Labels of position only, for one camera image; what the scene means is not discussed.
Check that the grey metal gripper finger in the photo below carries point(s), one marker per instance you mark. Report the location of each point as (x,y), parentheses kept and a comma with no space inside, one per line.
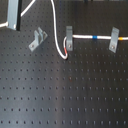
(14,14)

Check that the grey cable clip left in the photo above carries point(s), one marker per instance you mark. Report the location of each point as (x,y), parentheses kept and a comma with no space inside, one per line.
(40,36)

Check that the grey cable clip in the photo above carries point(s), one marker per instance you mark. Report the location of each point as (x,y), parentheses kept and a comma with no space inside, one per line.
(69,40)
(114,40)
(40,36)

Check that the grey cable clip middle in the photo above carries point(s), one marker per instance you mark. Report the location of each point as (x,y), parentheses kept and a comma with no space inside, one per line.
(69,40)

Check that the grey cable clip right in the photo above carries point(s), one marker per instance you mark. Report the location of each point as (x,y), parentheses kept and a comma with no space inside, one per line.
(114,40)

